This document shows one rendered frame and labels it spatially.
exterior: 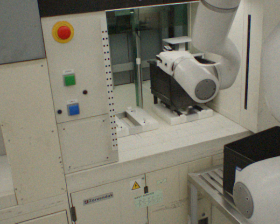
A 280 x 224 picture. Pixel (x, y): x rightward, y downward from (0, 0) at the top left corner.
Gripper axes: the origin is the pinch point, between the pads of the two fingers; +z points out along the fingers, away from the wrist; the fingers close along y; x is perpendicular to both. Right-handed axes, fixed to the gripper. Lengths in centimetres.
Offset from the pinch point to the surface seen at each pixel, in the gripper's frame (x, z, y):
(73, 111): -16.3, -6.0, -32.8
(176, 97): -27.3, 19.5, 12.6
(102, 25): 9.8, 0.0, -22.0
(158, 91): -29.1, 30.5, 8.1
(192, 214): -65, -11, 11
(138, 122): -37.7, 19.8, -3.6
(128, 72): -42, 88, 8
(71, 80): -6.0, -4.6, -32.9
